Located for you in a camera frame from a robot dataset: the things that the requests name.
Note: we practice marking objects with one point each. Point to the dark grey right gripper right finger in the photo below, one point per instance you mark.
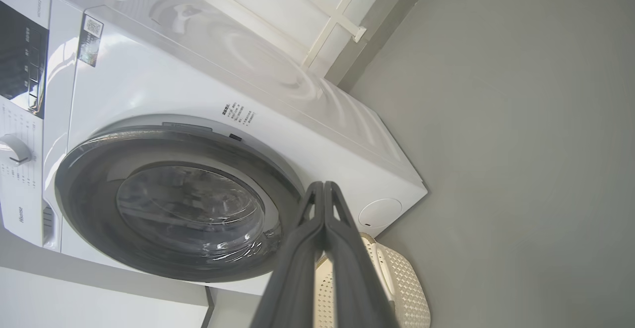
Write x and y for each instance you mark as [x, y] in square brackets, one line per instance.
[357, 283]

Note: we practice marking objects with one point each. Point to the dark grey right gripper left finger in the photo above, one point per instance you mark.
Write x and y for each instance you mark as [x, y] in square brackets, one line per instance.
[292, 278]

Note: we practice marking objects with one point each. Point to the round glass washer door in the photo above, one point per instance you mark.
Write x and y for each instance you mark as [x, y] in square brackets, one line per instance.
[84, 194]

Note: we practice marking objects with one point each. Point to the white front-load washing machine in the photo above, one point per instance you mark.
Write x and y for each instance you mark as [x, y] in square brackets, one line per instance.
[198, 70]

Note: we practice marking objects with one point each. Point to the white washing machine dial knob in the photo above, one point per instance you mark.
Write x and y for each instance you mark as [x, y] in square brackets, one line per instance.
[15, 150]

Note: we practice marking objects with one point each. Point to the cream perforated laundry basket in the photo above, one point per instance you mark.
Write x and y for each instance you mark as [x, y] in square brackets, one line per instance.
[407, 288]

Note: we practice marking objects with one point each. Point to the round white filter cover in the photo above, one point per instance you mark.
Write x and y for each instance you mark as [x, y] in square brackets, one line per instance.
[379, 214]

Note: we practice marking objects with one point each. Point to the dark QR code sticker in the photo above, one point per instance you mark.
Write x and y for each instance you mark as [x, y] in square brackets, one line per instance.
[90, 40]

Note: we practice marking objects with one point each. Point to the white metal rack frame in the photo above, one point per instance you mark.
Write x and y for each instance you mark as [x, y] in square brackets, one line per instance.
[340, 13]

